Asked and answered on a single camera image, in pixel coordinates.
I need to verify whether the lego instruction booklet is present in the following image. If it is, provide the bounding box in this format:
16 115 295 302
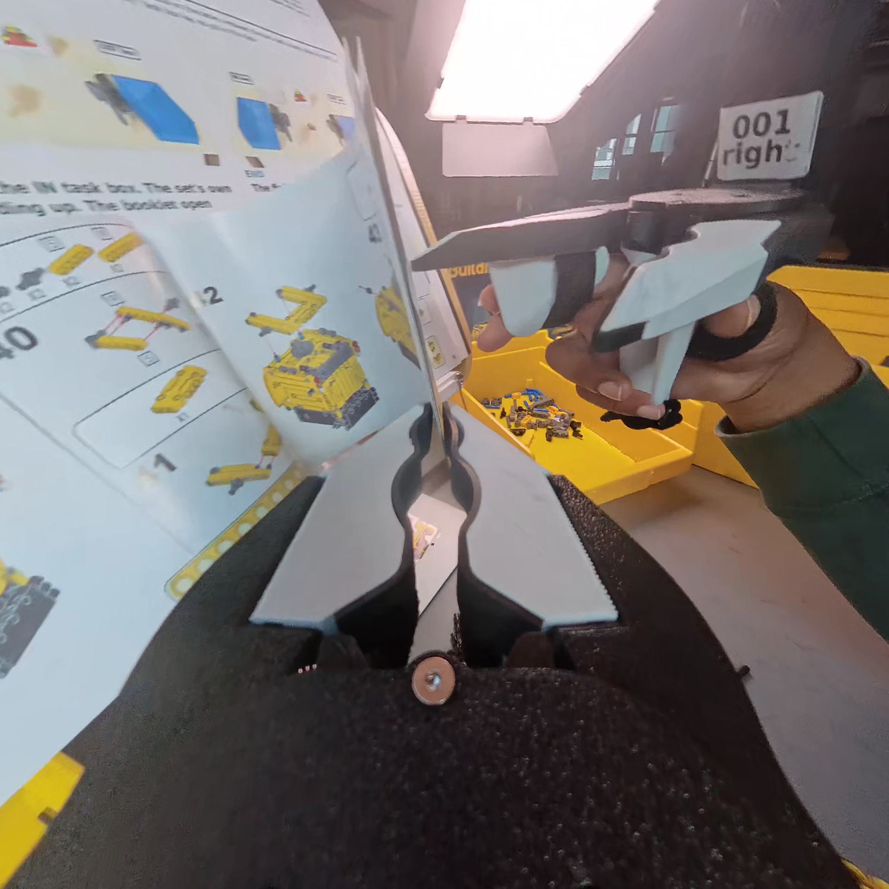
0 42 473 807

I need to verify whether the person's right forearm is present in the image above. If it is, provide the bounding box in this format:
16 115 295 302
715 357 889 640

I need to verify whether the pile of mixed lego pieces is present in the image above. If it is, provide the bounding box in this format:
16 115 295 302
481 389 584 442

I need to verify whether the white task instruction sheet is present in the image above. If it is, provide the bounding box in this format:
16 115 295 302
0 0 348 216

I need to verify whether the white light panel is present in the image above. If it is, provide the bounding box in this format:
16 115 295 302
427 0 661 178

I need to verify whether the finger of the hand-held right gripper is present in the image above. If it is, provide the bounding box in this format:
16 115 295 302
408 201 632 275

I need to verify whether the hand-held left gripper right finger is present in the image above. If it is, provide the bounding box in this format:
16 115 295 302
444 403 619 634

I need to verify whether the dark blue toy box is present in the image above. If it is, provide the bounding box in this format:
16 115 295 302
444 260 490 341

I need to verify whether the person's right hand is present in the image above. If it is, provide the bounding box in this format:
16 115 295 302
478 283 864 433

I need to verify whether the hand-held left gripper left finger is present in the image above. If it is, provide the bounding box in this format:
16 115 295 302
249 403 435 636

